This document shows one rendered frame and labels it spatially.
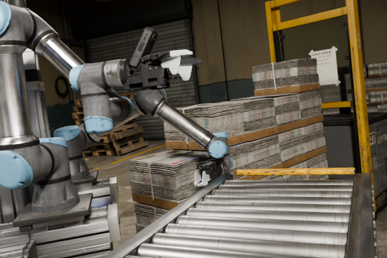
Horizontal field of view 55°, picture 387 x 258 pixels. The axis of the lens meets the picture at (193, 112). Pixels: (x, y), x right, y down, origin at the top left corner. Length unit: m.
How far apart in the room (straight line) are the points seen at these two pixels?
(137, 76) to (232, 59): 8.11
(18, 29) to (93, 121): 0.35
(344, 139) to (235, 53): 6.09
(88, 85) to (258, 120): 1.35
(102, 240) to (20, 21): 0.73
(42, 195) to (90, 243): 0.22
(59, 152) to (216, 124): 0.93
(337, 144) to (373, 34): 5.52
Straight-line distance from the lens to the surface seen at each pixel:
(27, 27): 1.24
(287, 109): 2.47
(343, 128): 3.25
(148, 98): 1.64
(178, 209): 1.15
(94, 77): 1.03
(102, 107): 1.04
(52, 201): 1.29
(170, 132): 2.14
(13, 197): 1.53
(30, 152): 1.18
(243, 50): 9.00
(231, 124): 2.05
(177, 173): 1.75
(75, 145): 1.78
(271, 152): 2.32
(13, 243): 1.35
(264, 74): 2.75
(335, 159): 3.34
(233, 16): 9.16
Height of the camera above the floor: 1.14
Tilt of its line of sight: 3 degrees down
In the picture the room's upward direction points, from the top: 6 degrees counter-clockwise
